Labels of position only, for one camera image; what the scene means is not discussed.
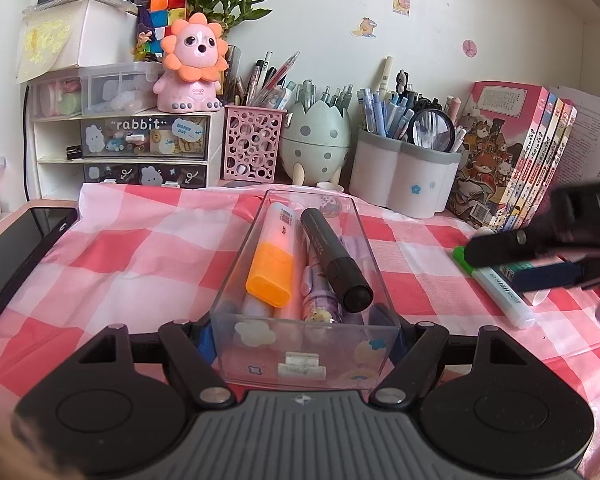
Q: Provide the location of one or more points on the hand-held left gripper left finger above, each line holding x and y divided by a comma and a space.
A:
205, 342

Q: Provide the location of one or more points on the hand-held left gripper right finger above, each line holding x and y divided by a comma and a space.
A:
384, 316

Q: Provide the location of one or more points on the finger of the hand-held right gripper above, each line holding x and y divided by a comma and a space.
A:
510, 247
545, 275

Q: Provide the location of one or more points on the green highlighter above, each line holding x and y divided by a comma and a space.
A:
517, 310

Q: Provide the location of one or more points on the clear plastic box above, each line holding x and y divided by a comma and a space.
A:
260, 355

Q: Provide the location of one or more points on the white lilac pen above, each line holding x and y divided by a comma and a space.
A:
322, 300

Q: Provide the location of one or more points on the black marker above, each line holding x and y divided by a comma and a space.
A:
335, 260

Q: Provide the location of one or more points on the orange highlighter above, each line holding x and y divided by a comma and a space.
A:
272, 270

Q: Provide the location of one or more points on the white small round object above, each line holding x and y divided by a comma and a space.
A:
536, 299

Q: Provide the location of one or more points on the white printed papers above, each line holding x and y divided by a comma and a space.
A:
595, 130

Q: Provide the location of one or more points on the pink checked tablecloth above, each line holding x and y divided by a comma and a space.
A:
130, 250

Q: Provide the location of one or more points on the grey white flower pen holder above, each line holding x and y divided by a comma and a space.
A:
395, 175

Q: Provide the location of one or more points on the black magnifying glass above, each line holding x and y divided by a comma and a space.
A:
432, 130

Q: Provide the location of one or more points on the bunch of pens in grey holder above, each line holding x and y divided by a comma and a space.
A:
390, 110

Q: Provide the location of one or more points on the green egg-shaped pen holder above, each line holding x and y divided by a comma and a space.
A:
315, 145

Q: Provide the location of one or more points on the black phone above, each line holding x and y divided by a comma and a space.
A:
20, 260

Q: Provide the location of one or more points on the pink perforated pen holder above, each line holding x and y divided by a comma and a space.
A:
252, 145

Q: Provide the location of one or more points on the bunch of pens in egg holder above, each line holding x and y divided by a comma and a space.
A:
325, 95

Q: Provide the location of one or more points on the black binder clip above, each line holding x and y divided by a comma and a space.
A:
74, 152

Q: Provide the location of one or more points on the white drawer organizer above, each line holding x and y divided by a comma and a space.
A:
55, 140

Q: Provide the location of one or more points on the pink lion toy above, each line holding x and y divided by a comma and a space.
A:
190, 85

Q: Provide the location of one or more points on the bunch of pens in pink holder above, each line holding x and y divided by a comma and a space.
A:
267, 80

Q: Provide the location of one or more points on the clear stacking bin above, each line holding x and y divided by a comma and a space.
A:
120, 90
55, 100

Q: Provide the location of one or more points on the purple small figurine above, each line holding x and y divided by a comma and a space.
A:
144, 35

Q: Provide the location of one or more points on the white storage box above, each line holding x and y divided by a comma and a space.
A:
105, 35

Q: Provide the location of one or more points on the colourful puzzle cube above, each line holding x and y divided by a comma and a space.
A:
166, 12

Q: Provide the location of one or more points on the yellow printed paper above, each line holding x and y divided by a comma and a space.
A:
40, 45

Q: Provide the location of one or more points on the green plant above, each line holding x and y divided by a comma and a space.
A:
220, 0

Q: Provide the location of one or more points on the cartoon wall sticker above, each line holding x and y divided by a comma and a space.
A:
401, 4
365, 27
470, 48

